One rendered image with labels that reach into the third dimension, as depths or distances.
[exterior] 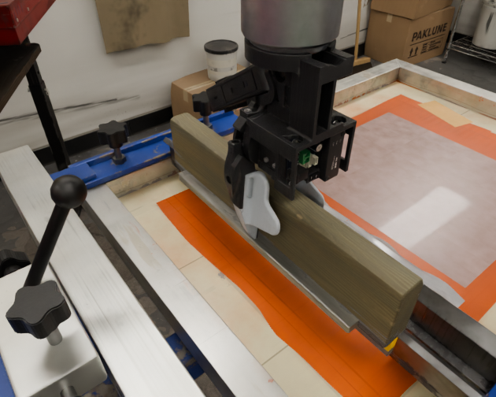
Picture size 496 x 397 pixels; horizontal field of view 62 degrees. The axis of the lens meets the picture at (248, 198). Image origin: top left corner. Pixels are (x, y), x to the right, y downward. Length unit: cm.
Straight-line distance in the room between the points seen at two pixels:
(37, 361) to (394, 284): 27
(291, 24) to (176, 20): 234
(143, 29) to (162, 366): 228
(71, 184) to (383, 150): 57
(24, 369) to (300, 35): 31
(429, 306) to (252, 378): 19
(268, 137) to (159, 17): 222
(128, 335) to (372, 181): 46
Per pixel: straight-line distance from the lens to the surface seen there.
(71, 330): 37
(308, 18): 31
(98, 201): 62
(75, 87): 253
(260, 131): 35
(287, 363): 47
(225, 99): 41
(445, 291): 57
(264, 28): 31
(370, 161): 75
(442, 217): 67
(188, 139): 52
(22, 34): 121
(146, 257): 52
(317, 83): 31
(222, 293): 52
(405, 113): 93
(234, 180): 39
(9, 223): 231
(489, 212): 71
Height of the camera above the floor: 136
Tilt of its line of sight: 39 degrees down
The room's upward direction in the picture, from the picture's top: straight up
